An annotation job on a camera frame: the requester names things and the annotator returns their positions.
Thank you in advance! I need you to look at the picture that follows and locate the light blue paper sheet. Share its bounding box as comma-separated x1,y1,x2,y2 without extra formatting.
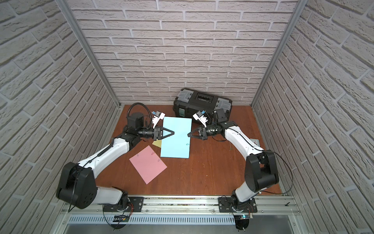
161,117,192,159

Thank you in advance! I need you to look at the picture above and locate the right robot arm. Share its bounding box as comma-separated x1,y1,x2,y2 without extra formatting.
188,109,279,205

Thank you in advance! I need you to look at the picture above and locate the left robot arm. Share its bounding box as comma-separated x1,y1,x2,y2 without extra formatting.
56,111,166,211

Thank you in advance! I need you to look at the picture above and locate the yellow paper sheet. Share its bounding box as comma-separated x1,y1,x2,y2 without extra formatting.
152,140,162,148

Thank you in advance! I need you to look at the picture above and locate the black plastic toolbox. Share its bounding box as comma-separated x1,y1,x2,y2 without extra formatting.
173,88,232,121

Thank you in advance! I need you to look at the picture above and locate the pink paper sheet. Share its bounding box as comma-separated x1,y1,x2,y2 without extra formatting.
130,146,167,184

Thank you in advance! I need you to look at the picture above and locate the small teal alarm clock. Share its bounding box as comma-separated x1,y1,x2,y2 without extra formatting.
250,138,260,146

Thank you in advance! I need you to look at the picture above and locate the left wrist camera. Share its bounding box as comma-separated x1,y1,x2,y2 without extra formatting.
152,111,165,129

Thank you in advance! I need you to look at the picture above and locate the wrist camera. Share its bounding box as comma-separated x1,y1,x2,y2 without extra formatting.
193,110,208,128
152,111,165,129

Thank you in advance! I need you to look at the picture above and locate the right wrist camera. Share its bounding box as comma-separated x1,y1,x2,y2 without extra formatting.
193,110,208,128

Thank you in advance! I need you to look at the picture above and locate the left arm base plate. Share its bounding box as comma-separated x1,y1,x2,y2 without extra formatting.
103,196,145,213

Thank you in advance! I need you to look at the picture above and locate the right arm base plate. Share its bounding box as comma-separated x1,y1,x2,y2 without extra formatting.
218,196,258,214

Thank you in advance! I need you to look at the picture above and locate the aluminium front rail frame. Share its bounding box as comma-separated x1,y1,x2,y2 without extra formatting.
57,195,301,228

